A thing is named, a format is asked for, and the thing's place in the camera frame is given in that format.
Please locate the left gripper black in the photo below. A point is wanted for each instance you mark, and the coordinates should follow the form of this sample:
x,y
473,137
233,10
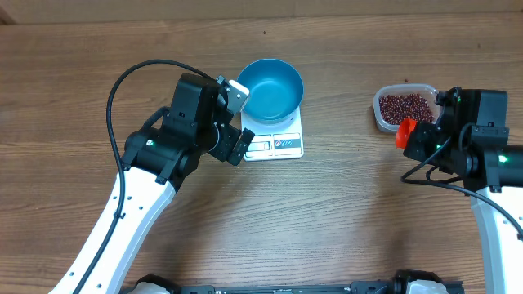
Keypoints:
x,y
225,153

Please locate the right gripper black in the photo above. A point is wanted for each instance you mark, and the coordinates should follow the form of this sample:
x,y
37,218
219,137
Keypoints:
x,y
419,139

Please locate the orange measuring scoop blue handle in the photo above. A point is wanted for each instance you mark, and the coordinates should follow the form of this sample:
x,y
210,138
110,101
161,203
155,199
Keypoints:
x,y
404,131

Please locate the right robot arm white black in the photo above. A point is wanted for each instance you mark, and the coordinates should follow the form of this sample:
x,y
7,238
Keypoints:
x,y
469,141

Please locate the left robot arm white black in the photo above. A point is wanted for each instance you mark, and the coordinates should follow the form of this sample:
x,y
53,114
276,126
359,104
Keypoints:
x,y
155,162

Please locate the white digital kitchen scale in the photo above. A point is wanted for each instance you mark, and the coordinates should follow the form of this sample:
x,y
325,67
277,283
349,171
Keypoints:
x,y
274,141

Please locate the teal metal bowl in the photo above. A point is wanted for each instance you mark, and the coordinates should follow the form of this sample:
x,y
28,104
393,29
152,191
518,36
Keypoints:
x,y
276,90

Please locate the red beans in container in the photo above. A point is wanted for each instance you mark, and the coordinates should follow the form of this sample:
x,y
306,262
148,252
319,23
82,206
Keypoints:
x,y
395,108

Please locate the clear plastic container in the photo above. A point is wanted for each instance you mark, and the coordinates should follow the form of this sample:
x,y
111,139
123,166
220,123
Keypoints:
x,y
427,91

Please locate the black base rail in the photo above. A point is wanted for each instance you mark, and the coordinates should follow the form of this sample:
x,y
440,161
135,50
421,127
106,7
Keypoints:
x,y
404,281

